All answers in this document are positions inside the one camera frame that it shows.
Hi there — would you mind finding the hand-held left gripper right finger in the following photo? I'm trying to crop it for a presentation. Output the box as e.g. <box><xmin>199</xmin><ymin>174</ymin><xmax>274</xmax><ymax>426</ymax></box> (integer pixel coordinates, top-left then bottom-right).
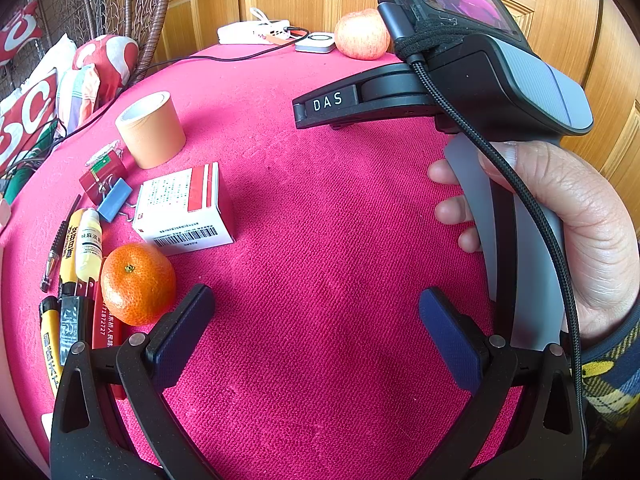
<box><xmin>415</xmin><ymin>287</ymin><xmax>588</xmax><ymax>480</ymax></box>

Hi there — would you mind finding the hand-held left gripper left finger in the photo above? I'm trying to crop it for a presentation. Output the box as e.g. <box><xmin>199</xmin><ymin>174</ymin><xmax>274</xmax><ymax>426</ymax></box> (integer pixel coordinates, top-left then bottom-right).
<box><xmin>50</xmin><ymin>284</ymin><xmax>221</xmax><ymax>480</ymax></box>

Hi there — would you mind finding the tangerine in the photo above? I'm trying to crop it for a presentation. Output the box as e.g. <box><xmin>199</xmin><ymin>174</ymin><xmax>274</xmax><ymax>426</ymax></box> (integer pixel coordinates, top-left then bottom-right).
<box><xmin>100</xmin><ymin>242</ymin><xmax>177</xmax><ymax>327</ymax></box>

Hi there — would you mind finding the small dropper bottle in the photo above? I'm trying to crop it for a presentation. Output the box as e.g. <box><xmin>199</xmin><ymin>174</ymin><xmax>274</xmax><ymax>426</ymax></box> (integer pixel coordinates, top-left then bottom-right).
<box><xmin>75</xmin><ymin>208</ymin><xmax>104</xmax><ymax>281</ymax></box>

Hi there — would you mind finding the red white medicine box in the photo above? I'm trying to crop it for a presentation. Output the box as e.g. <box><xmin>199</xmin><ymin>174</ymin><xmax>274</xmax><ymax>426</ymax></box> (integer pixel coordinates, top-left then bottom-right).
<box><xmin>134</xmin><ymin>162</ymin><xmax>236</xmax><ymax>250</ymax></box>

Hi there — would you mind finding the blue binder clip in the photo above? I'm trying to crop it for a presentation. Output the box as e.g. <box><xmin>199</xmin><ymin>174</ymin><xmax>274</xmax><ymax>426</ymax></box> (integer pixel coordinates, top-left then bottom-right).
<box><xmin>96</xmin><ymin>178</ymin><xmax>141</xmax><ymax>223</ymax></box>

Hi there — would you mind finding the black pen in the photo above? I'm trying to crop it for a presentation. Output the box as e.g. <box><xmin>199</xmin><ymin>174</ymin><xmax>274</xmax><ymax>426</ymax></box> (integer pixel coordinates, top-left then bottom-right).
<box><xmin>40</xmin><ymin>194</ymin><xmax>83</xmax><ymax>293</ymax></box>

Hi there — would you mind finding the tan tape roll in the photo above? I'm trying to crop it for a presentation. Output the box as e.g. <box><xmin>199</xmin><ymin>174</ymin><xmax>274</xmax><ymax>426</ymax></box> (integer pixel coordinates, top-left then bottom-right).
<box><xmin>115</xmin><ymin>91</ymin><xmax>187</xmax><ymax>170</ymax></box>

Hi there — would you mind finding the person's right forearm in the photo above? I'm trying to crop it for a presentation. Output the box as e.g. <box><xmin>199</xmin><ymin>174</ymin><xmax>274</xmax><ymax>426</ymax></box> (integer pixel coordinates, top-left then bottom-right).
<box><xmin>579</xmin><ymin>307</ymin><xmax>640</xmax><ymax>480</ymax></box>

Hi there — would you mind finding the person's right hand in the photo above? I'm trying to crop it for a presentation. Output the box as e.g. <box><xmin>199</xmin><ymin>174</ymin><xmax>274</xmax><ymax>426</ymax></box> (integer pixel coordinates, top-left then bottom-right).
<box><xmin>428</xmin><ymin>140</ymin><xmax>640</xmax><ymax>348</ymax></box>

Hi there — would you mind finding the red flat packet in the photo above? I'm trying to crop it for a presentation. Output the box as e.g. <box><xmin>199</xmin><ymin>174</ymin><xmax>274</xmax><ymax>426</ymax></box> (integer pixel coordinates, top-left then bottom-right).
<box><xmin>91</xmin><ymin>280</ymin><xmax>126</xmax><ymax>401</ymax></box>

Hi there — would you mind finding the apple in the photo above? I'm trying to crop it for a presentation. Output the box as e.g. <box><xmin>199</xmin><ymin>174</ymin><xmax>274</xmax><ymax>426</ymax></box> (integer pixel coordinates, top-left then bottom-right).
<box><xmin>334</xmin><ymin>8</ymin><xmax>392</xmax><ymax>61</ymax></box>

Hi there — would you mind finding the pink tablecloth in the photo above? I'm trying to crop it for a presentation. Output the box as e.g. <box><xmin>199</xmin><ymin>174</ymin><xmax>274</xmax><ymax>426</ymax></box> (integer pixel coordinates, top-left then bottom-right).
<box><xmin>0</xmin><ymin>42</ymin><xmax>591</xmax><ymax>480</ymax></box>

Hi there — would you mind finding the grey square charging pad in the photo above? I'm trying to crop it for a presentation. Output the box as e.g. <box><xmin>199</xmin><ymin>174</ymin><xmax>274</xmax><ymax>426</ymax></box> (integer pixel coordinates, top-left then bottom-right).
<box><xmin>295</xmin><ymin>31</ymin><xmax>337</xmax><ymax>54</ymax></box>

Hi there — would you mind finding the green cloth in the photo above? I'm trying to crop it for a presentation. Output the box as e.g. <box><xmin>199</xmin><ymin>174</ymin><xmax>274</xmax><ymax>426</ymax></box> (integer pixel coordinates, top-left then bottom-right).
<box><xmin>0</xmin><ymin>125</ymin><xmax>53</xmax><ymax>196</ymax></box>

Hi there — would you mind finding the plaid pillow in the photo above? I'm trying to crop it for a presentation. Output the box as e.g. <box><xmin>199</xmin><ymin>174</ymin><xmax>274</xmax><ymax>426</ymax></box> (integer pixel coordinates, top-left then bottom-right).
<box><xmin>54</xmin><ymin>64</ymin><xmax>101</xmax><ymax>133</ymax></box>

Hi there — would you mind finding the square red white pillow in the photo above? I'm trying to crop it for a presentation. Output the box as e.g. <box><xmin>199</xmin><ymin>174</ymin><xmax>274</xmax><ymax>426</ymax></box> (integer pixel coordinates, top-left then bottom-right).
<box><xmin>0</xmin><ymin>67</ymin><xmax>58</xmax><ymax>176</ymax></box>

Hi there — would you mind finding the round red white pillow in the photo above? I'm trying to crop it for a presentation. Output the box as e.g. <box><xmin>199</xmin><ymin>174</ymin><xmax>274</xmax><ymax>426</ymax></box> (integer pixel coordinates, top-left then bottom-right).
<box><xmin>74</xmin><ymin>34</ymin><xmax>140</xmax><ymax>97</ymax></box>

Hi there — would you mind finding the white power bank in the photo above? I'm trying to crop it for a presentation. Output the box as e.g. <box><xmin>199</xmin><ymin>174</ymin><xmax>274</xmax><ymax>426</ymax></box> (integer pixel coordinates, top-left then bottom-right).
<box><xmin>217</xmin><ymin>7</ymin><xmax>293</xmax><ymax>46</ymax></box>

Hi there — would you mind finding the wicker hanging chair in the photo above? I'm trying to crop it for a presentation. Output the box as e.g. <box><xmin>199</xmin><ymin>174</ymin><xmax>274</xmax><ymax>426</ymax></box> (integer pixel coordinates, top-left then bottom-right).
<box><xmin>25</xmin><ymin>0</ymin><xmax>173</xmax><ymax>92</ymax></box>

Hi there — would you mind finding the small red white pillow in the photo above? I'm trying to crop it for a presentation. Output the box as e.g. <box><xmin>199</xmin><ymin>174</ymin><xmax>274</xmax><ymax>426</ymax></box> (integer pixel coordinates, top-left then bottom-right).
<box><xmin>0</xmin><ymin>0</ymin><xmax>46</xmax><ymax>66</ymax></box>

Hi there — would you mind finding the black braided cable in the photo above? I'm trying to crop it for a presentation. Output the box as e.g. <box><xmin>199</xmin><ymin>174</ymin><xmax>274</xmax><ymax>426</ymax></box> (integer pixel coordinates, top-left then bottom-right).
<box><xmin>377</xmin><ymin>2</ymin><xmax>588</xmax><ymax>441</ymax></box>

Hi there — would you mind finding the thin black cable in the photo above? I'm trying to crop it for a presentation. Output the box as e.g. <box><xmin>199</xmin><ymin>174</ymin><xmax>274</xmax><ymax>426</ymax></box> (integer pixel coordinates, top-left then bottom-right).
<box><xmin>0</xmin><ymin>25</ymin><xmax>311</xmax><ymax>181</ymax></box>

